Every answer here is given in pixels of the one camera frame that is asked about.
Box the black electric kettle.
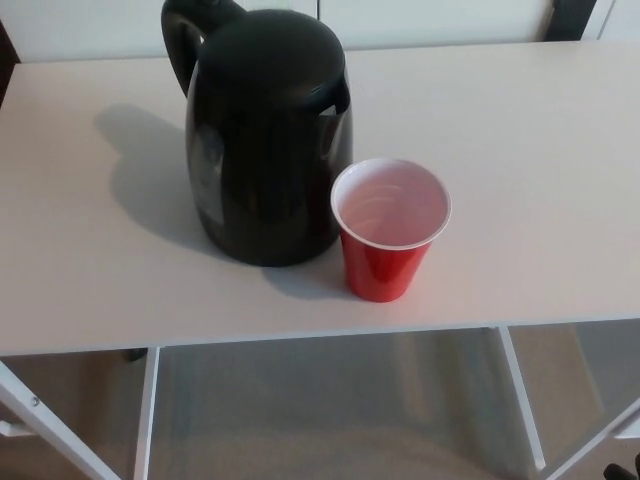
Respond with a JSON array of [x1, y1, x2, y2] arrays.
[[160, 0, 356, 269]]

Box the white table leg frame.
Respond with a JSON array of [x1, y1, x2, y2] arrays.
[[0, 347, 161, 480], [497, 324, 640, 480]]

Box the red plastic cup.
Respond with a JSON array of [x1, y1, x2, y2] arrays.
[[330, 157, 453, 304]]

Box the dark brown furniture panel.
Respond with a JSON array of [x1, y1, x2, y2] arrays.
[[0, 17, 20, 109]]

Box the black chair back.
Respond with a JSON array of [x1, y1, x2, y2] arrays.
[[542, 0, 594, 43]]

